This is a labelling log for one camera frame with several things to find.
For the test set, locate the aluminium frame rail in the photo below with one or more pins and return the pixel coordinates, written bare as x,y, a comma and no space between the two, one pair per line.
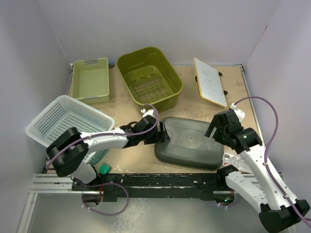
43,184

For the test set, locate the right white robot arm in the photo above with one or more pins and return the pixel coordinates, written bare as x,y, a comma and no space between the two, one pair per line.
277,206

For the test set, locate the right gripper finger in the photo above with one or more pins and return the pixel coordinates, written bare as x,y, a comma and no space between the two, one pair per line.
219,134
213,125

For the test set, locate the light green plastic basket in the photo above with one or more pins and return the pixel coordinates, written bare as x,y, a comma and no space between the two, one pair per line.
90,81

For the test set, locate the white board yellow frame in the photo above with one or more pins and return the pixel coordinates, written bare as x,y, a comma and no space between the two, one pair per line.
209,83

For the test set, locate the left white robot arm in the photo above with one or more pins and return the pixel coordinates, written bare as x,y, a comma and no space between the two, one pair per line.
68,151

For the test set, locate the olive green plastic tub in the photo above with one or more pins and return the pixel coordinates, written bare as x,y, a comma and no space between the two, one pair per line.
150,78

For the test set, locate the teal green sponge block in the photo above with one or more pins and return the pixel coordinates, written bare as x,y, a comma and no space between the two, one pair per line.
104,169

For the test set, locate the large grey plastic tub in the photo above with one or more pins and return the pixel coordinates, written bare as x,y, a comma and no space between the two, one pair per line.
188,146

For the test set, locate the small grey blue block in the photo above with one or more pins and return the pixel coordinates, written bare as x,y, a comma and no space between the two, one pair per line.
111,63

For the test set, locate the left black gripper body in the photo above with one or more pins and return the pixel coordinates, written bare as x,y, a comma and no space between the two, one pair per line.
153,137

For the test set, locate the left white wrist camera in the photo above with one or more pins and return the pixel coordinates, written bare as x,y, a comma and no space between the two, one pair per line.
152,112

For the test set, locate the teal transparent basket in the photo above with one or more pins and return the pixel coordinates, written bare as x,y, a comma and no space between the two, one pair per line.
94,157

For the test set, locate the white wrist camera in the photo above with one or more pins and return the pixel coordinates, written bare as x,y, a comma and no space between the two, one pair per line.
152,112
239,113

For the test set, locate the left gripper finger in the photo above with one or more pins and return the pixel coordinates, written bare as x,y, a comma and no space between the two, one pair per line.
166,138
162,127

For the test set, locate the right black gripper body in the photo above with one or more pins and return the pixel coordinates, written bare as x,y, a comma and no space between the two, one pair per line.
224,140

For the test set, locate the plastic bag with label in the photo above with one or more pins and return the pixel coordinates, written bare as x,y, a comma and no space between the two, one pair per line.
236,161

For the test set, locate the white perforated plastic basket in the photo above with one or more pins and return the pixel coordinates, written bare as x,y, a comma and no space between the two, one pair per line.
63,113

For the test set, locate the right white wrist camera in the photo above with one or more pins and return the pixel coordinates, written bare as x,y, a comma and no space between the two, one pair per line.
239,113

